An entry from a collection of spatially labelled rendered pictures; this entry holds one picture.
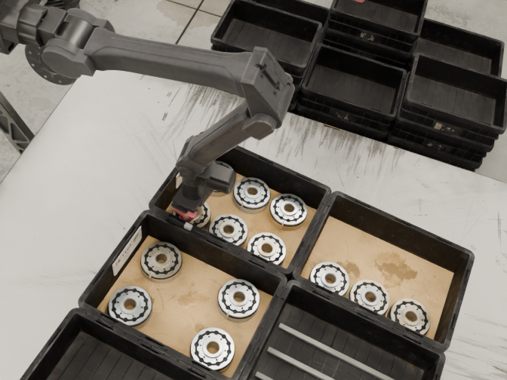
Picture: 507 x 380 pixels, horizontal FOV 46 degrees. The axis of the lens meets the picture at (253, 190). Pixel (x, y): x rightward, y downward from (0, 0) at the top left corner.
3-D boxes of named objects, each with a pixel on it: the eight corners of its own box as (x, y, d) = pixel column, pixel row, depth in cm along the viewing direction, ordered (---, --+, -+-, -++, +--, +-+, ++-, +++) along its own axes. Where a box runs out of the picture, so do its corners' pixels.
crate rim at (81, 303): (75, 308, 136) (74, 304, 134) (145, 212, 153) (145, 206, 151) (232, 391, 130) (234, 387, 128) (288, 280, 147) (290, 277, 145)
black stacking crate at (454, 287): (283, 297, 155) (290, 277, 145) (324, 213, 171) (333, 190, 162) (428, 369, 148) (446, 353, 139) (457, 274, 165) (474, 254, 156)
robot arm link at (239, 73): (290, 41, 97) (270, 90, 93) (299, 90, 109) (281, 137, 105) (58, 4, 110) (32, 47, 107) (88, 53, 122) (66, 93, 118)
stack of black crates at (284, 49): (203, 114, 276) (209, 38, 239) (225, 72, 293) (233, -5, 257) (286, 142, 272) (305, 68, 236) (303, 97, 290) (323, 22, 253)
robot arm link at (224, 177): (192, 134, 139) (177, 166, 136) (238, 149, 138) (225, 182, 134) (195, 157, 150) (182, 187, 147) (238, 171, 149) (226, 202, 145)
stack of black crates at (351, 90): (287, 141, 273) (300, 87, 245) (304, 96, 290) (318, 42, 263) (371, 169, 269) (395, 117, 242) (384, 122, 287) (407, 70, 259)
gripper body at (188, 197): (213, 187, 156) (215, 169, 150) (194, 215, 150) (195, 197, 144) (192, 176, 157) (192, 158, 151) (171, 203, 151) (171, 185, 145)
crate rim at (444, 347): (288, 280, 147) (290, 276, 145) (332, 193, 164) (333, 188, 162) (444, 356, 140) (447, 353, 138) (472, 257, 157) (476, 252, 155)
